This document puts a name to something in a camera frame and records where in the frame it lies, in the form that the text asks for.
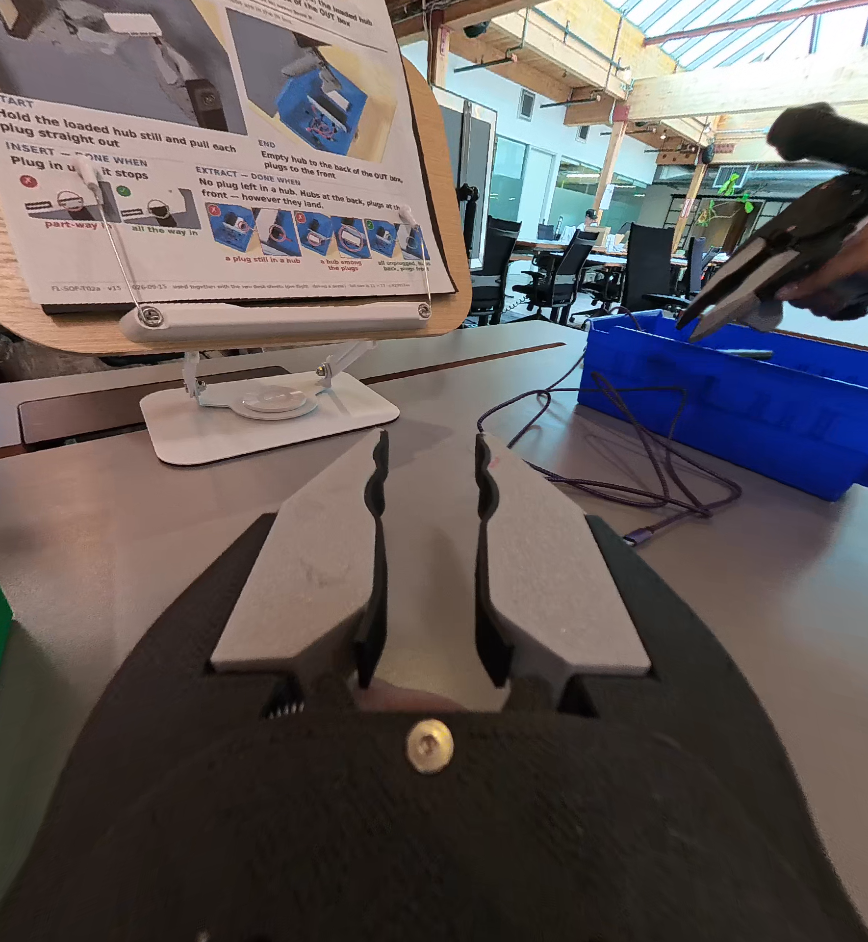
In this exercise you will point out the blue plastic bin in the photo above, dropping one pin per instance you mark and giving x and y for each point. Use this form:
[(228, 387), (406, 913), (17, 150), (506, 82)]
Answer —
[(735, 419)]

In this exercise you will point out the black office chair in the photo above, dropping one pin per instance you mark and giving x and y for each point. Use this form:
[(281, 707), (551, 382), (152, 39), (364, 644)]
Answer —
[(493, 265), (647, 265), (559, 272)]

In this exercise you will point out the black framed whiteboard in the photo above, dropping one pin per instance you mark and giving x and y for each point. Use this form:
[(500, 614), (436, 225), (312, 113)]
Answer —
[(478, 176)]

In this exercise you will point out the printed instruction sheet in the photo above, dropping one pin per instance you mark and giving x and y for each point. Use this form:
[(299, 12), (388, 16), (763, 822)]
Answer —
[(184, 147)]

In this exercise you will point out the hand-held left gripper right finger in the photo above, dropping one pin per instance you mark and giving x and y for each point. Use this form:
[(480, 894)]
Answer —
[(559, 589)]

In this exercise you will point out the green hanging plant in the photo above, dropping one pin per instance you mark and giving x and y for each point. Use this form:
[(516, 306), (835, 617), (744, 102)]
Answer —
[(728, 195)]

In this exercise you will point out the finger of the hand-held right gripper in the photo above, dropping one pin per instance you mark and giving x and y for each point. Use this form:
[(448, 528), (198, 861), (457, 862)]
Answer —
[(728, 276), (735, 313)]

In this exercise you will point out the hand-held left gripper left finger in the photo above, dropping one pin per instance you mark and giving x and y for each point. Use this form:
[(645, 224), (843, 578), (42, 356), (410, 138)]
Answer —
[(309, 581)]

